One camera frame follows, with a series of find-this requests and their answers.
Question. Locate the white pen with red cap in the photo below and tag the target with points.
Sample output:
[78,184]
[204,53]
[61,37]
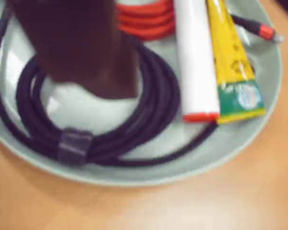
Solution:
[196,72]

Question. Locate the pale green bowl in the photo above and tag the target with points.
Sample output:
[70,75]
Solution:
[158,172]

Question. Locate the yellow sachet stick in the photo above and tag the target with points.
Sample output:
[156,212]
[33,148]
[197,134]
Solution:
[232,62]

